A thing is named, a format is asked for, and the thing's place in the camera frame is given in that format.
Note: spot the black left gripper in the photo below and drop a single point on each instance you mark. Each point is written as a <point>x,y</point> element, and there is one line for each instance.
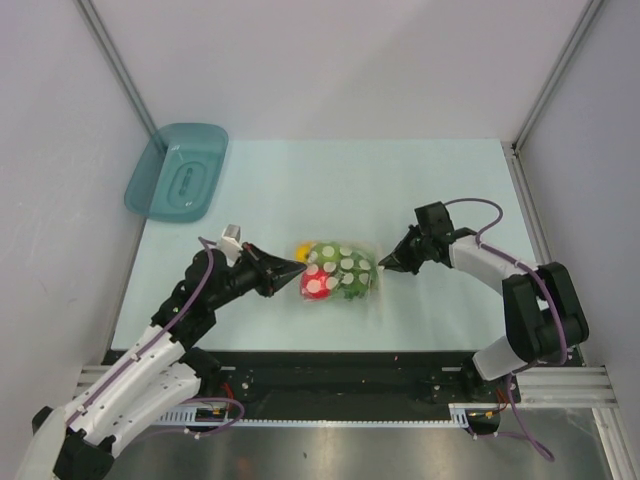
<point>262,261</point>

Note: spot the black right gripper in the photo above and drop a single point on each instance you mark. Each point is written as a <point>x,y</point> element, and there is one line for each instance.
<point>393,262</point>

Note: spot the yellow fake food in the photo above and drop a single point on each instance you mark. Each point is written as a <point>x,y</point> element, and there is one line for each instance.
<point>303,251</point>

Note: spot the red fake tomato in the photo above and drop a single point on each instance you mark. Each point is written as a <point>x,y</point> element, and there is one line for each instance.
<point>317,284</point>

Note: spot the clear polka dot zip bag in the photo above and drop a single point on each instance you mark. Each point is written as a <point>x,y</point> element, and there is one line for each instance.
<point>325,249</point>

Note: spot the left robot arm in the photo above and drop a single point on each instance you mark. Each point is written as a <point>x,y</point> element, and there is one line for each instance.
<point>164,367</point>

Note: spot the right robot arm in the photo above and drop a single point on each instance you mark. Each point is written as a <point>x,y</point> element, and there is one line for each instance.
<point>543,315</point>

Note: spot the teal plastic bin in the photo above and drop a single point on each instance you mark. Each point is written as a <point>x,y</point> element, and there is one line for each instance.
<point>177,174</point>

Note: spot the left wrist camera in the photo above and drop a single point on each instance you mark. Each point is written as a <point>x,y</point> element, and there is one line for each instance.
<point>229,243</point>

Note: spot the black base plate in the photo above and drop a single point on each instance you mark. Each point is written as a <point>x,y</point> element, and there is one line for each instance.
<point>379,388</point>

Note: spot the white cable duct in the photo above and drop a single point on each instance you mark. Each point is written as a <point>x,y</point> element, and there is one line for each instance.
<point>185,416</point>

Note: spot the front aluminium rail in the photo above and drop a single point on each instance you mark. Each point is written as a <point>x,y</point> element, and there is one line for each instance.
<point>562,387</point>

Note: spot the right aluminium corner post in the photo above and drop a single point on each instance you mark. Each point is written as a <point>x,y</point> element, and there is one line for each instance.
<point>575,41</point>

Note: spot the aluminium corner post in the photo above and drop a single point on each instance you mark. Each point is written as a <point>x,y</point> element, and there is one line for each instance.
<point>575,41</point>
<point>108,48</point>

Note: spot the left aluminium corner post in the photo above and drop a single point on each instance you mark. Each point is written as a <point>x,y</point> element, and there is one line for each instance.
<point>108,48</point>

